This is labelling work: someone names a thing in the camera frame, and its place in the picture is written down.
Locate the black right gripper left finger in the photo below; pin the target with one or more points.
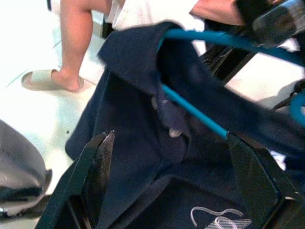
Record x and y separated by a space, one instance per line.
90 181

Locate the blue plastic hanger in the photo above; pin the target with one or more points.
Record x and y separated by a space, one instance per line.
202 38

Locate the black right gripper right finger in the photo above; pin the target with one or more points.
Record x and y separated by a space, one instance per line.
259 181

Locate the person in black shirt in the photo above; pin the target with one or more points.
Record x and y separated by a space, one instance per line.
76 35

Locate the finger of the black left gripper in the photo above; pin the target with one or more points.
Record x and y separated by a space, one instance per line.
278 21

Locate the navy blue garment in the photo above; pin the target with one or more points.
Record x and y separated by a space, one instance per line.
143 124

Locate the beige slipper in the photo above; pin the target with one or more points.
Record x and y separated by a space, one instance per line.
43 80

